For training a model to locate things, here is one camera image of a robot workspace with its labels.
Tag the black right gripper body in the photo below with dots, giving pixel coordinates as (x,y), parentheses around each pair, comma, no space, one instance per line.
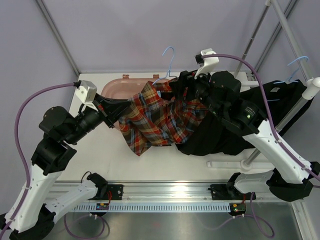
(197,88)

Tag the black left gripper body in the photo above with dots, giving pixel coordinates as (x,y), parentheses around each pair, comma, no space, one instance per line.
(104,111)

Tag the red plaid shirt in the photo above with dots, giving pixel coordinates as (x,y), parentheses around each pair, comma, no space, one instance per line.
(155,118)

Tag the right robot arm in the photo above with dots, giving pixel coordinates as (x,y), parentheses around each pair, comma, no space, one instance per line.
(235,121)

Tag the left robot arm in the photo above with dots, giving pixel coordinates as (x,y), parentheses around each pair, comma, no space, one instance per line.
(32,217)

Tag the blue hanger holding black shirt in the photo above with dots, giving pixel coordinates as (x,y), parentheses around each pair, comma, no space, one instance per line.
(291,79)

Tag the pink plastic basin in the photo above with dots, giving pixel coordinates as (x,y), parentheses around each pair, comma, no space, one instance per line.
(130,84)

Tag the white clothes rack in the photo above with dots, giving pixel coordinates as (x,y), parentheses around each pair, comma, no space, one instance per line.
(287,104)

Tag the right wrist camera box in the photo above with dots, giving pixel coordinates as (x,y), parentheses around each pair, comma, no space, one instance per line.
(208,64)

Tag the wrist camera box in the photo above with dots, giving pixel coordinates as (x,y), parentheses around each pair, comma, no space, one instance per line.
(86,92)
(208,64)

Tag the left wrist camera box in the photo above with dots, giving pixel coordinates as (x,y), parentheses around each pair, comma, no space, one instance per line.
(86,92)

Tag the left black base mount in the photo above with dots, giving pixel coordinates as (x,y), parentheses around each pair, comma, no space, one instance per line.
(114,192)

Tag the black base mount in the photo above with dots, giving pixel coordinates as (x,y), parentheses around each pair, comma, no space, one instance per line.
(224,192)
(114,192)

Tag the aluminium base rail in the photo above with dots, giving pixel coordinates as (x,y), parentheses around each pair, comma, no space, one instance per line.
(157,191)

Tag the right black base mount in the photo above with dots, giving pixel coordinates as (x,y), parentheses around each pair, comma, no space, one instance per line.
(224,192)

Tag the white slotted cable duct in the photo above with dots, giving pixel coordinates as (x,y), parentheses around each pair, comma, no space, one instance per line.
(139,207)

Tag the left aluminium frame post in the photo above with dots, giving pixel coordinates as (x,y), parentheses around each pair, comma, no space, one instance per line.
(57,35)

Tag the aluminium frame post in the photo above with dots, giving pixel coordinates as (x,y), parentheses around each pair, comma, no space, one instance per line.
(57,35)
(283,16)

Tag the right aluminium frame post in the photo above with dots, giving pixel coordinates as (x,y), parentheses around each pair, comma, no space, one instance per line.
(283,16)

